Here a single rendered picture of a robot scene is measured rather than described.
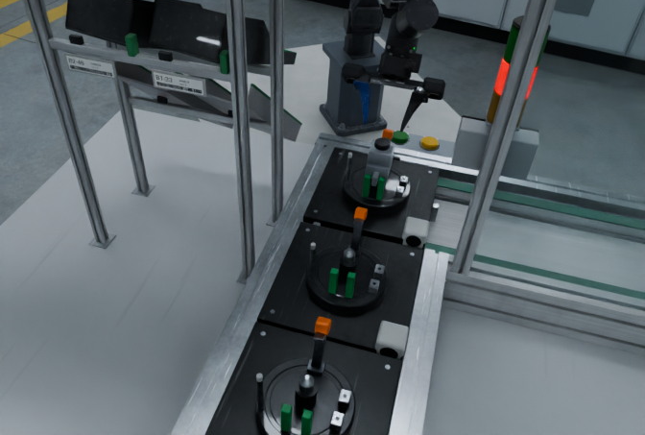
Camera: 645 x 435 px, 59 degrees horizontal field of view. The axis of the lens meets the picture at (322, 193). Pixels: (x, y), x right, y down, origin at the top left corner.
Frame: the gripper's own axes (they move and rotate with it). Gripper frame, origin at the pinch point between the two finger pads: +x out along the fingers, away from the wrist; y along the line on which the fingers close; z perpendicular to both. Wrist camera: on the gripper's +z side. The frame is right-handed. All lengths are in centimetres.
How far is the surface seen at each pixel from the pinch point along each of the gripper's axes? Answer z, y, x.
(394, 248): -2.8, 6.6, 24.5
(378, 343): 15.0, 8.0, 38.2
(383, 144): -5.0, 0.3, 5.8
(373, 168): -6.1, -0.6, 10.6
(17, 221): -6, -72, 37
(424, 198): -14.8, 10.1, 13.9
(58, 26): -239, -250, -54
